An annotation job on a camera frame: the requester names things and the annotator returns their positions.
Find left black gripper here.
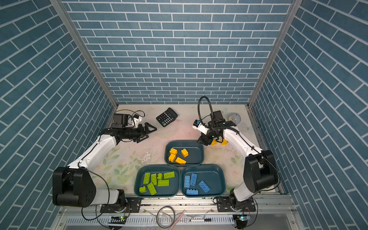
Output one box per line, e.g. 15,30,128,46
122,122,156,142

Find small yellow lego brick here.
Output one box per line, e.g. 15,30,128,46
181,149,189,158

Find yellow square lego brick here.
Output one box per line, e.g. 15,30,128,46
168,154,176,163

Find green lego plate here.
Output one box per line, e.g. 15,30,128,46
143,172,151,185

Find blue lego brick top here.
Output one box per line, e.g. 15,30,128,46
186,189,199,196

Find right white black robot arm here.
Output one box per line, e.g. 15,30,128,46
193,111,281,210

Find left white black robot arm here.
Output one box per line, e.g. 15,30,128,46
52,114,157,212

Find top teal plastic bin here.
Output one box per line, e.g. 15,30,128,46
164,140,204,167

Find black desk calculator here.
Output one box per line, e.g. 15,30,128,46
156,107,178,127

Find bottom right teal bin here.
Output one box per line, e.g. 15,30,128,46
181,164,226,197

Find bottom left teal bin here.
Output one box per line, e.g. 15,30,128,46
134,164,180,198

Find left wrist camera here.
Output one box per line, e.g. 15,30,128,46
132,114,143,128

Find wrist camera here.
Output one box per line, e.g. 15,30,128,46
192,120,209,135
132,114,143,128

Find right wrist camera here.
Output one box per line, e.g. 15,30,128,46
192,120,209,135

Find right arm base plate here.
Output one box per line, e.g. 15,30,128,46
213,196,256,212

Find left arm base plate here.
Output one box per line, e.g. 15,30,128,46
100,197,142,214

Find coiled grey cable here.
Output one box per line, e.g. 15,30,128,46
156,205,176,229

